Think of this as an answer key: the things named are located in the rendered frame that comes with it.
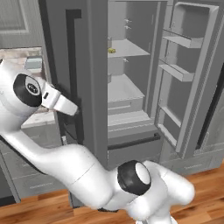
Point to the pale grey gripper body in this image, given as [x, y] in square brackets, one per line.
[64, 104]

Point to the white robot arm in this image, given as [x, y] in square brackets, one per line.
[73, 169]

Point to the closed grey fridge door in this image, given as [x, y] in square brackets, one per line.
[93, 73]

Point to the grey fridge shelf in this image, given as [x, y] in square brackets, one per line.
[127, 49]
[122, 89]

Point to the grey fridge crisper drawer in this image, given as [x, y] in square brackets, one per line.
[125, 106]

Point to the grey fridge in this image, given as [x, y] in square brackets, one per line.
[128, 87]

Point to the yellow butter stick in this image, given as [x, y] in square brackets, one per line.
[111, 50]

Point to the open grey fridge door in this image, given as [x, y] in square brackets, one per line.
[189, 73]

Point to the pale blue box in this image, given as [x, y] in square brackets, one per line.
[33, 62]

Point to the grey freezer drawer front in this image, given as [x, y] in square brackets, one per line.
[131, 153]

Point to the grey door shelf bin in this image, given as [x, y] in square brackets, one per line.
[170, 116]
[182, 40]
[176, 71]

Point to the grey wall cupboard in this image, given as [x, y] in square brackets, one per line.
[19, 23]

